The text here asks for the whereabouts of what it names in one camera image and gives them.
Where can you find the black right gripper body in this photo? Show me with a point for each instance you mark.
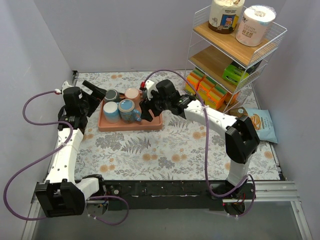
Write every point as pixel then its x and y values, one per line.
pixel 152 105

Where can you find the blue brown chips bag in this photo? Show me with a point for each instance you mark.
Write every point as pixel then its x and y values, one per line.
pixel 261 120

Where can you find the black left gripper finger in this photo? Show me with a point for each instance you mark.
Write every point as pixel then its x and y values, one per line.
pixel 91 105
pixel 97 92

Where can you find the blue butterfly mug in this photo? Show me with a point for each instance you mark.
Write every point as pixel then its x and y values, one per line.
pixel 128 112

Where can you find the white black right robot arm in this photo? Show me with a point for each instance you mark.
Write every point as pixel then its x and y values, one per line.
pixel 241 139

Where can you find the orange sponge pack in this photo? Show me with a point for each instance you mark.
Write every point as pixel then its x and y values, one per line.
pixel 205 86
pixel 218 96
pixel 194 78

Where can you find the terracotta pink tray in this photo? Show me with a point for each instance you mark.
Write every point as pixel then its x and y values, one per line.
pixel 105 126

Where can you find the brown cartoon tissue roll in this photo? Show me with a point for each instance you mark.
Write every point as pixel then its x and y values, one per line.
pixel 224 15

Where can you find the green tissue box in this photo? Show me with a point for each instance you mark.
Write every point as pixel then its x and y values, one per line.
pixel 235 72

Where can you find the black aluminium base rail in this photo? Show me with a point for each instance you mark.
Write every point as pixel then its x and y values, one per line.
pixel 97 196

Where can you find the orange sponge pack right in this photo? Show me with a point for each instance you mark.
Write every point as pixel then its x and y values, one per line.
pixel 218 96

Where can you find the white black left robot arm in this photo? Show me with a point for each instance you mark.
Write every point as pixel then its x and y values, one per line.
pixel 65 155

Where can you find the dark green mug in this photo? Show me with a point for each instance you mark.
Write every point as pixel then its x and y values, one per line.
pixel 113 95

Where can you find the blue white gradient mug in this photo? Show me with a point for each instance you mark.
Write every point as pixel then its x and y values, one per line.
pixel 111 112

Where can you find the pink toilet paper roll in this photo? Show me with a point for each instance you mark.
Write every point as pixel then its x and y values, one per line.
pixel 255 23

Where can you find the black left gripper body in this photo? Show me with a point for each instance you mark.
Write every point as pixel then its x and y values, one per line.
pixel 88 100

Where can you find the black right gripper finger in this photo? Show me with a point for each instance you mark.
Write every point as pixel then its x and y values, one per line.
pixel 147 109
pixel 156 110

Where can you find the white wire shelf rack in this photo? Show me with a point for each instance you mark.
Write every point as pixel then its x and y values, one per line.
pixel 212 52

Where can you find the orange sponge pack middle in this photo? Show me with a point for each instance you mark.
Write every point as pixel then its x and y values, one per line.
pixel 205 86

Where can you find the pink mug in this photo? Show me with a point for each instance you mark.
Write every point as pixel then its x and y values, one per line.
pixel 133 94

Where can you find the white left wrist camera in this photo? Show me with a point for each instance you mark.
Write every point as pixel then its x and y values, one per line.
pixel 67 90

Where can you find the orange sponge pack left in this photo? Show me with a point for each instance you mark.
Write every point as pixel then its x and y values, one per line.
pixel 194 78

